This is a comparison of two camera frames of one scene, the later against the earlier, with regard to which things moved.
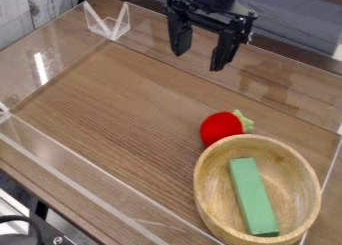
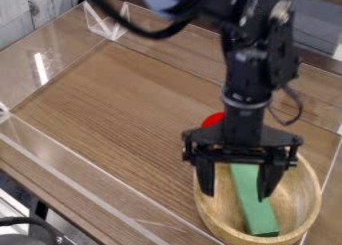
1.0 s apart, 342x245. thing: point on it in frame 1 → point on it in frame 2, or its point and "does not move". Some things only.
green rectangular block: (254, 196) does not move
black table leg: (42, 210) does not move
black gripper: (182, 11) → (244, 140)
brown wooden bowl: (288, 180) does not move
